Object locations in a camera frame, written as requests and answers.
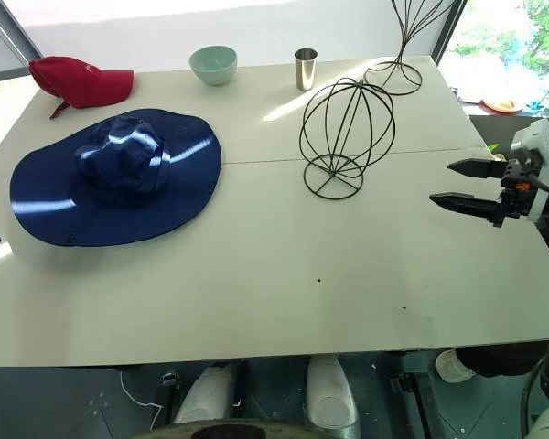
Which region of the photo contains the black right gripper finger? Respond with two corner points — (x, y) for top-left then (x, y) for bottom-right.
(428, 192), (503, 229)
(447, 157), (507, 181)

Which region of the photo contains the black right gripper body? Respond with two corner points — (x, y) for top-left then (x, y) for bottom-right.
(500, 158), (539, 221)

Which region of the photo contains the blue wide-brim sun hat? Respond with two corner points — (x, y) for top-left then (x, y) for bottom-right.
(9, 108), (223, 249)

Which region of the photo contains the orange plate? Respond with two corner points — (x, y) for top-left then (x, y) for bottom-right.
(481, 97), (523, 114)

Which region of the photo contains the black rounded cover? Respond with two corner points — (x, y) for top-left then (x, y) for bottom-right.
(456, 341), (549, 380)

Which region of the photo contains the white round cap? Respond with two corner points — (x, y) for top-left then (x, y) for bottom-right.
(434, 348), (478, 385)

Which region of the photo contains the red baseball cap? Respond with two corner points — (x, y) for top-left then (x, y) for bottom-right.
(27, 56), (135, 121)

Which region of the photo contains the stainless steel cup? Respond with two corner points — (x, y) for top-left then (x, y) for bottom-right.
(294, 48), (320, 91)

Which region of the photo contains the white right robot leg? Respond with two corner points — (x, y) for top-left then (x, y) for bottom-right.
(305, 355), (361, 432)

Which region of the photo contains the white robot leg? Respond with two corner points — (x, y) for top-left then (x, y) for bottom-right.
(172, 362), (235, 425)
(305, 355), (361, 432)

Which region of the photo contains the white left robot leg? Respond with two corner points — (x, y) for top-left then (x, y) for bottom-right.
(172, 362), (235, 425)

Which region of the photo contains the pale green ceramic bowl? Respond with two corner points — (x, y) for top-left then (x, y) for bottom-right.
(188, 44), (238, 87)

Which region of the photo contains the dark rounded robot torso rim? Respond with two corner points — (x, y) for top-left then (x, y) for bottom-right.
(140, 419), (333, 439)

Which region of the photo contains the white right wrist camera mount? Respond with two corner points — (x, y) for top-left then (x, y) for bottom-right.
(510, 119), (549, 223)

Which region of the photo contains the tall black wire stand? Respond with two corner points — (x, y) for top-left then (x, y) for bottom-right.
(362, 0), (459, 97)

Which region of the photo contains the black wire head-shaped hat stand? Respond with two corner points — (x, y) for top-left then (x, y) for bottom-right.
(299, 77), (397, 200)

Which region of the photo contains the thin white cord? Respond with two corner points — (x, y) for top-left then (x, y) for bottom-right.
(118, 369), (165, 432)

